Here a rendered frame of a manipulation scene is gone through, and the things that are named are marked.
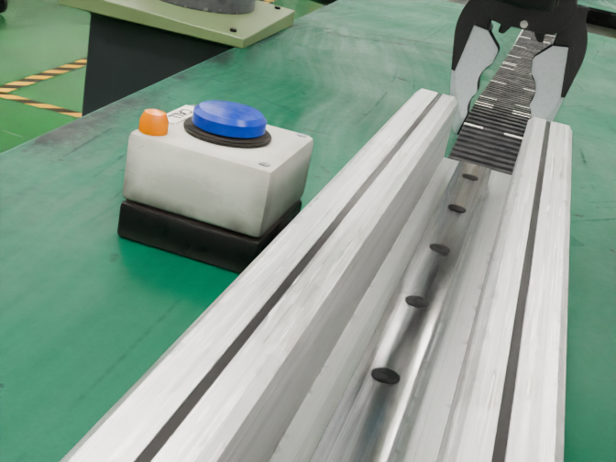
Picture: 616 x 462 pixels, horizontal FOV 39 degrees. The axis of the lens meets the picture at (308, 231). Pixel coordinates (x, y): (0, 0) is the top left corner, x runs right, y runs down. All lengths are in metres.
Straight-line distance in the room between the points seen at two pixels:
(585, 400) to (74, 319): 0.23
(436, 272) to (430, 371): 0.06
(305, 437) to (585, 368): 0.22
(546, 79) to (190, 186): 0.37
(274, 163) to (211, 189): 0.03
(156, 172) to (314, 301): 0.21
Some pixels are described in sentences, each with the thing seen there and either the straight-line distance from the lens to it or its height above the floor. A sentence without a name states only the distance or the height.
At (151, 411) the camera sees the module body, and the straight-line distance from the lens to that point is 0.20.
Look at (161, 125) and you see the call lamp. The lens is 0.45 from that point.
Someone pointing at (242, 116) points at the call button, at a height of 0.85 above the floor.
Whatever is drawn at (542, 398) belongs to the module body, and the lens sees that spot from 0.24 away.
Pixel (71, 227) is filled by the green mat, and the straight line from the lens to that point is 0.48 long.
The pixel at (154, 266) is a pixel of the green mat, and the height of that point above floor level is 0.78.
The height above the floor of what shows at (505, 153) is 0.80.
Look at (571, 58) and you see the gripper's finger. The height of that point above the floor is 0.88.
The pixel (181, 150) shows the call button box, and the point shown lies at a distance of 0.45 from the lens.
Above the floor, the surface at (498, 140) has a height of 0.81.
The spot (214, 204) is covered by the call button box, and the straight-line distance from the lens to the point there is 0.45.
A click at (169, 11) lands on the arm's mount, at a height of 0.80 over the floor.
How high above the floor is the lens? 0.98
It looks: 22 degrees down
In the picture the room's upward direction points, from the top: 12 degrees clockwise
